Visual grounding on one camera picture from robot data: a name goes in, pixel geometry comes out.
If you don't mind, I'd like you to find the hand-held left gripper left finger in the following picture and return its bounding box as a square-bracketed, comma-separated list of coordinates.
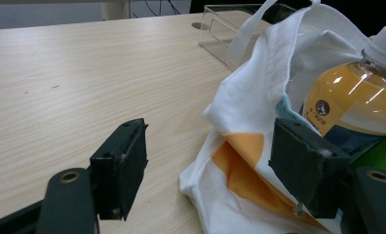
[89, 117, 149, 222]

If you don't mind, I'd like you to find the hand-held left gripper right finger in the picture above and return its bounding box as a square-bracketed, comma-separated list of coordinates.
[268, 116, 352, 219]

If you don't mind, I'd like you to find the green snack packet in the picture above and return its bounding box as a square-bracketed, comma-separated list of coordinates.
[348, 128, 386, 174]

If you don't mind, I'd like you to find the orange drink bottle white cap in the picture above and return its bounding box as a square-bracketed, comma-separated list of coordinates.
[299, 23, 386, 155]

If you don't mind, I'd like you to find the white cloth tote bag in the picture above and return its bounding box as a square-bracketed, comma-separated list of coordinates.
[178, 0, 372, 234]

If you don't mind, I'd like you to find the clear plastic container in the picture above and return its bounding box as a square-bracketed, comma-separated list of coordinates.
[198, 3, 272, 71]

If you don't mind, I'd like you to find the beige pillar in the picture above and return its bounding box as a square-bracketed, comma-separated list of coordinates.
[100, 0, 131, 21]

